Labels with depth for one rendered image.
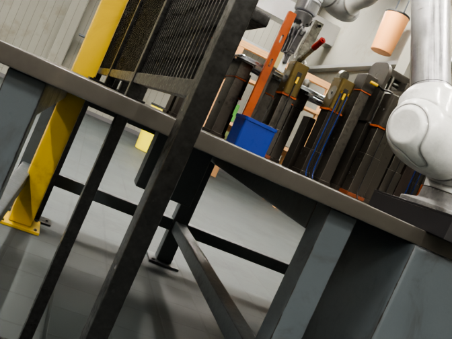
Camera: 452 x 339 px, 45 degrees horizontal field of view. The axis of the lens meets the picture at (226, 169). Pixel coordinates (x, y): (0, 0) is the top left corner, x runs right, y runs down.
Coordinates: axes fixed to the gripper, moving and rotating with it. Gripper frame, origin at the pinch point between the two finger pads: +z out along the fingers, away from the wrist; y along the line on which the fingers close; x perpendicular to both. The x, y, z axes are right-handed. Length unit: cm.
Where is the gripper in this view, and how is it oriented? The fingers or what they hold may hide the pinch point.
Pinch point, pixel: (282, 62)
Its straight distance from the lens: 212.7
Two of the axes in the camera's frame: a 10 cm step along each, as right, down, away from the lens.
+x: -8.6, -3.7, -3.4
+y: -2.9, -1.8, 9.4
